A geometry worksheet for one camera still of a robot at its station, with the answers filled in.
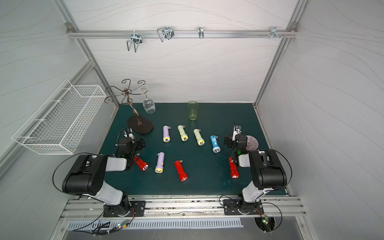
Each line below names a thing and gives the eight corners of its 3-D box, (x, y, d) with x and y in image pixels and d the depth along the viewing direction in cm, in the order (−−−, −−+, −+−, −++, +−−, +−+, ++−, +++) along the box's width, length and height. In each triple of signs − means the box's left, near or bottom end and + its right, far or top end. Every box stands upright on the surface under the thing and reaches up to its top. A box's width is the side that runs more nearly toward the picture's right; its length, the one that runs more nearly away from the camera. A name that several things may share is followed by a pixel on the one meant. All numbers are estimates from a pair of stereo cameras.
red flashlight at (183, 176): (180, 182, 83) (180, 181, 81) (174, 163, 90) (173, 161, 88) (189, 179, 84) (189, 177, 82) (182, 160, 92) (182, 158, 90)
